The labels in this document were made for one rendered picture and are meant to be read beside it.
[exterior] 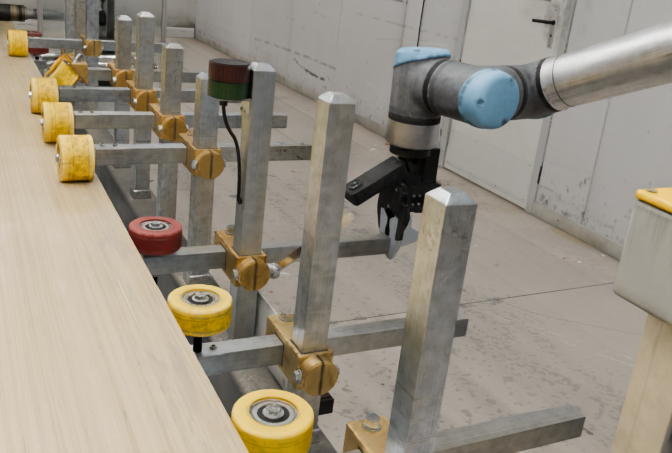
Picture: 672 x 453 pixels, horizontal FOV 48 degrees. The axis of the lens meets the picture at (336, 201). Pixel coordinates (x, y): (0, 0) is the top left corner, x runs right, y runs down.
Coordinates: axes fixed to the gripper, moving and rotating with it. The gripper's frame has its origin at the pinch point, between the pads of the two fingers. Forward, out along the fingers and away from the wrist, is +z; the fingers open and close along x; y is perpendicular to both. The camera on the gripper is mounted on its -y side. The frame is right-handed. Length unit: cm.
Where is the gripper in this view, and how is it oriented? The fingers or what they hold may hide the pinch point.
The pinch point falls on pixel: (386, 252)
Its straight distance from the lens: 137.2
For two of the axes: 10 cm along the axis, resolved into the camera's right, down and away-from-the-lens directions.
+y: 9.0, -0.6, 4.3
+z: -0.9, 9.4, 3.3
